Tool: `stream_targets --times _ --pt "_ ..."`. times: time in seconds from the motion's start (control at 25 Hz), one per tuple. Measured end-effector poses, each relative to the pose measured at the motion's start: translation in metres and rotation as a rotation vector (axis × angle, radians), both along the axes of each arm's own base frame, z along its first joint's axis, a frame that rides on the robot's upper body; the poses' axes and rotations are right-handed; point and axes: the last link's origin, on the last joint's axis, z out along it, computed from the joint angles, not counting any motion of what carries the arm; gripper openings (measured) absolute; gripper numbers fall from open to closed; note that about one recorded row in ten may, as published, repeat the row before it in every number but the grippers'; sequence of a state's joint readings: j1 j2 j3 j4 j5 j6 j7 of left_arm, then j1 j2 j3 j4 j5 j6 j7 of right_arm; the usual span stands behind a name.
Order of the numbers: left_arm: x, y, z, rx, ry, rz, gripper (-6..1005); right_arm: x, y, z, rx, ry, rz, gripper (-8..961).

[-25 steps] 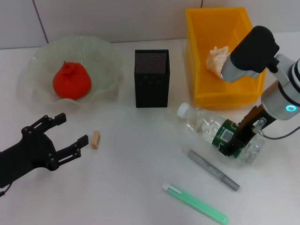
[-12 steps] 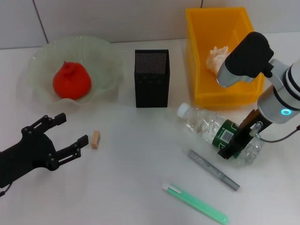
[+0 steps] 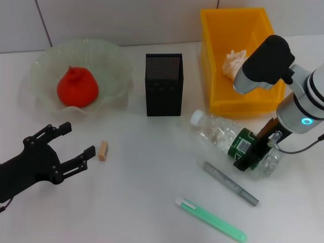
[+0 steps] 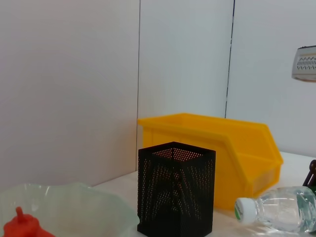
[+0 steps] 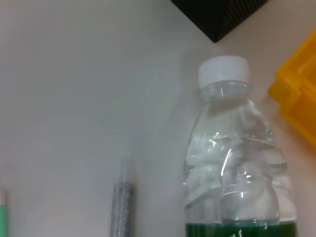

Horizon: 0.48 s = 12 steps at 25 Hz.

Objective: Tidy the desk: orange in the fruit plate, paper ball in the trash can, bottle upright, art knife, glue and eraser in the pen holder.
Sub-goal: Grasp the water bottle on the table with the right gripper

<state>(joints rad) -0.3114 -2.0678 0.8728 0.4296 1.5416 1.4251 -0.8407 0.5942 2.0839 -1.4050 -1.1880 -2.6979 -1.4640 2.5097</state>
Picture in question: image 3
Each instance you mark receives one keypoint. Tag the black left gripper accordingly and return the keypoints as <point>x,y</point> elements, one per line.
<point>30,168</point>

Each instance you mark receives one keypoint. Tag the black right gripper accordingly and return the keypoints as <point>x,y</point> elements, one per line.
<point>263,146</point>

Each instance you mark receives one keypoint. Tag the clear plastic water bottle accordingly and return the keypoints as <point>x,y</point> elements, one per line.
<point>217,131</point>

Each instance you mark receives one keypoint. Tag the orange fruit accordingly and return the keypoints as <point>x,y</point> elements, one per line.
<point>76,88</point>

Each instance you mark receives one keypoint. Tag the white paper ball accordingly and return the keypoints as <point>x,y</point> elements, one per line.
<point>234,63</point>

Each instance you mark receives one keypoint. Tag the grey marker pen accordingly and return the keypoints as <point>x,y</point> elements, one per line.
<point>227,181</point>

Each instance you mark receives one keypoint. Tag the green pen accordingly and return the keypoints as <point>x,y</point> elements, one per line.
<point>210,217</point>

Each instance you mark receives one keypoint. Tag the green glass fruit plate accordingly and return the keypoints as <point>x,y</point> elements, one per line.
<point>45,63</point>

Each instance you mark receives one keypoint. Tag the black mesh pen holder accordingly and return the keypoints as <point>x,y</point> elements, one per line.
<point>163,96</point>

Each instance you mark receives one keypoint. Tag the small wooden block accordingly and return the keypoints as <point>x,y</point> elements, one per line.
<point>103,151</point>

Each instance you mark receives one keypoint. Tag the yellow plastic bin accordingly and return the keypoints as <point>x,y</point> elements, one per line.
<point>222,38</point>

